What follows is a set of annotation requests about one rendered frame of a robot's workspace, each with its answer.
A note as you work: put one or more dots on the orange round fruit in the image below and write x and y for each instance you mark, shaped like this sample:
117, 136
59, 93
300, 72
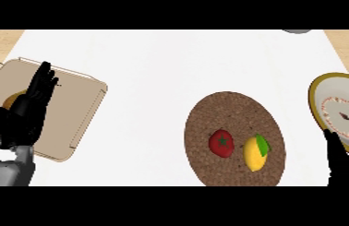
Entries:
11, 102

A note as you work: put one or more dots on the beige square tray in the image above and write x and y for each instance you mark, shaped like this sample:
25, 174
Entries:
73, 112

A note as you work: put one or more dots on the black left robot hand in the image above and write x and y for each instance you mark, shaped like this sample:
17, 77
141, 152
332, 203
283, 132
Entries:
27, 112

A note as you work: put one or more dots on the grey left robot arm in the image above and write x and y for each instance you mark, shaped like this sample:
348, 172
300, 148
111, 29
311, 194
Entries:
12, 168

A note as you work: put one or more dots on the white bowl with gold rim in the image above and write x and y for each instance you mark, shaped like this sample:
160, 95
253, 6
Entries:
332, 100

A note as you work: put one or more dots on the red tomato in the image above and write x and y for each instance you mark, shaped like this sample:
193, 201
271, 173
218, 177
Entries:
221, 143

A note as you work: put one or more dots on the grey round object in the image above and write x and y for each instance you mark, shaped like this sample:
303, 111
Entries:
297, 31

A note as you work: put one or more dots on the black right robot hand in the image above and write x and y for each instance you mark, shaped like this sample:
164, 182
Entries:
337, 162

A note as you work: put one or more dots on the brown round woven placemat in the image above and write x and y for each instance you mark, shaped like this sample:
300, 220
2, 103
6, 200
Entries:
234, 125

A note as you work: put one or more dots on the yellow lemon with leaf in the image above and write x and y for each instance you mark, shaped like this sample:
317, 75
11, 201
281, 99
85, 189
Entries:
255, 156

